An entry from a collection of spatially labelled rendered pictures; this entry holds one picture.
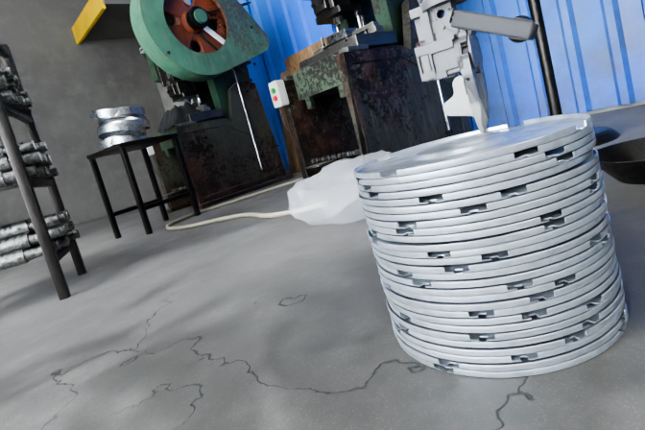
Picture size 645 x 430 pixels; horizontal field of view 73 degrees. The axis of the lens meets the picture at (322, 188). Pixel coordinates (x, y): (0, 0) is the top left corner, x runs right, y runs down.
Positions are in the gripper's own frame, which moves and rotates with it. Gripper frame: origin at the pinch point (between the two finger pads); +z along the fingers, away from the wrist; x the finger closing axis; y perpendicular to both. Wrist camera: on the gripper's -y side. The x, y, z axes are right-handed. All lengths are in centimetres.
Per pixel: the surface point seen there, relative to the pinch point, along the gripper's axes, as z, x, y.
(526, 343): 21.3, 27.0, -4.5
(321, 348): 25.0, 24.0, 24.2
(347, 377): 25.0, 29.9, 16.6
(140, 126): -38, -103, 215
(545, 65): -8, -126, -1
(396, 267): 12.4, 26.3, 8.0
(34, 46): -207, -249, 560
